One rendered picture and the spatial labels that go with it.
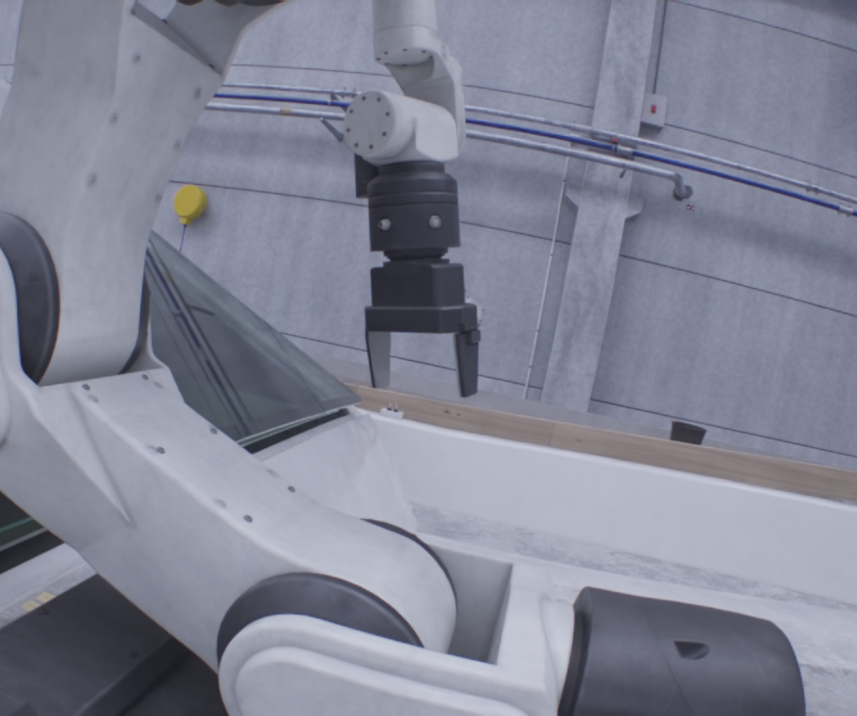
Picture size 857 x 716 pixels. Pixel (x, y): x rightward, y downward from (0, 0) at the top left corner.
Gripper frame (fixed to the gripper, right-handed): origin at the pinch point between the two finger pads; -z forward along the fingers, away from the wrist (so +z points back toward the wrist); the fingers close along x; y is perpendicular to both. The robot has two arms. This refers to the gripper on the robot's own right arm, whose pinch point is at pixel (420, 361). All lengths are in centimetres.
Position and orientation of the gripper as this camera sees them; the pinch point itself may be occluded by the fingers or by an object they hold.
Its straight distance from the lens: 64.9
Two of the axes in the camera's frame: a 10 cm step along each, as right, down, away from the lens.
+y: -5.9, 1.6, -7.9
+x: -8.0, -0.6, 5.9
